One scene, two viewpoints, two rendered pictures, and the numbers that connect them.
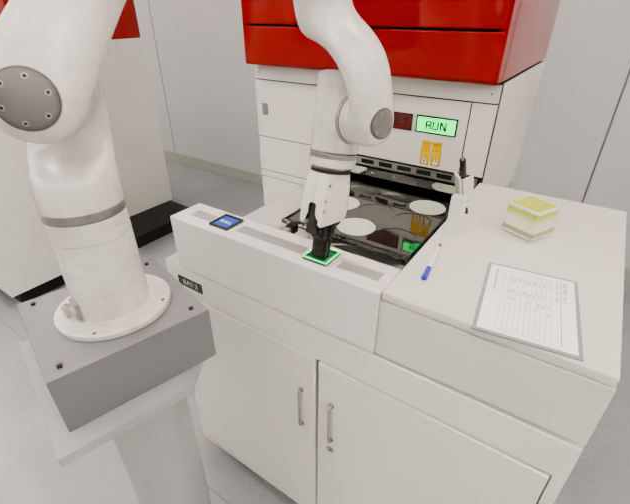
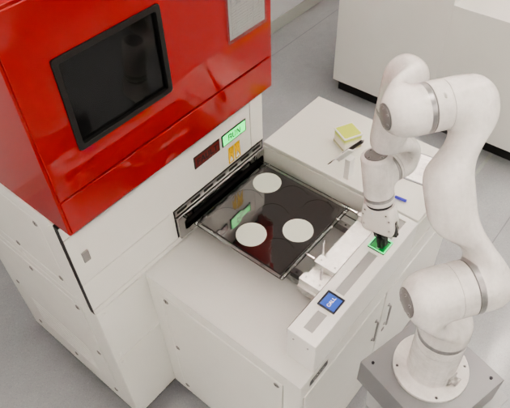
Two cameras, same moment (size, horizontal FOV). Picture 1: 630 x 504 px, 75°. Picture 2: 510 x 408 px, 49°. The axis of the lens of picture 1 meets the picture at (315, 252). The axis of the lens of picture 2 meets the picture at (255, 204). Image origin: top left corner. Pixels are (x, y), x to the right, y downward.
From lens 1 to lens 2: 168 cm
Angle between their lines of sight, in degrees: 63
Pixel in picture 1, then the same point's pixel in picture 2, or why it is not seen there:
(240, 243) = (362, 291)
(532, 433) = not seen: hidden behind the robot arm
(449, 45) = (246, 82)
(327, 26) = (410, 142)
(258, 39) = (85, 201)
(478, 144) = (257, 122)
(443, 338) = not seen: hidden behind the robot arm
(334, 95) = (393, 167)
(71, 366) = (489, 371)
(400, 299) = (423, 214)
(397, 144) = (212, 166)
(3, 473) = not seen: outside the picture
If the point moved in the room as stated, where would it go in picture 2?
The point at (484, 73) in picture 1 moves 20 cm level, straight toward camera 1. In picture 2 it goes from (265, 84) to (325, 99)
